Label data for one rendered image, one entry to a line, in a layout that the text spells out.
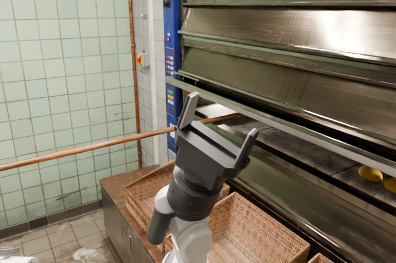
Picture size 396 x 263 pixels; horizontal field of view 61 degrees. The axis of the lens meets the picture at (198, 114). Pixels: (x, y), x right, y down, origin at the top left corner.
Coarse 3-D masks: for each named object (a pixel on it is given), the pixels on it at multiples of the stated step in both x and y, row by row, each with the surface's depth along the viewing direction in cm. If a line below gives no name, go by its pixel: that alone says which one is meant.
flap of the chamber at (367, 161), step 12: (180, 84) 209; (192, 84) 217; (204, 96) 186; (228, 96) 192; (240, 108) 161; (264, 108) 173; (264, 120) 148; (288, 120) 150; (300, 120) 155; (288, 132) 136; (300, 132) 131; (324, 132) 138; (324, 144) 122; (360, 144) 127; (348, 156) 114; (360, 156) 111; (384, 156) 115; (384, 168) 104
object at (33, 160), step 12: (204, 120) 209; (216, 120) 213; (156, 132) 191; (168, 132) 196; (96, 144) 174; (108, 144) 177; (48, 156) 162; (60, 156) 165; (0, 168) 151; (12, 168) 154
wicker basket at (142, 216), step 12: (168, 168) 240; (144, 180) 232; (156, 180) 237; (168, 180) 243; (132, 192) 229; (144, 192) 235; (156, 192) 240; (228, 192) 202; (132, 204) 215; (144, 204) 230; (144, 216) 201; (216, 216) 203; (144, 228) 203; (168, 228) 184
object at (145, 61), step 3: (138, 54) 276; (141, 54) 272; (144, 54) 272; (147, 54) 273; (138, 57) 278; (141, 57) 272; (144, 57) 273; (147, 57) 274; (141, 60) 273; (144, 60) 273; (147, 60) 275; (138, 63) 280; (141, 63) 274; (144, 63) 274; (147, 63) 275; (144, 66) 275
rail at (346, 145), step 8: (176, 80) 213; (192, 88) 198; (200, 88) 190; (216, 96) 177; (240, 104) 161; (256, 112) 152; (264, 112) 148; (280, 120) 140; (296, 128) 133; (304, 128) 130; (320, 136) 124; (328, 136) 121; (336, 144) 118; (344, 144) 115; (360, 152) 111; (368, 152) 108; (376, 160) 106; (384, 160) 104; (392, 160) 103
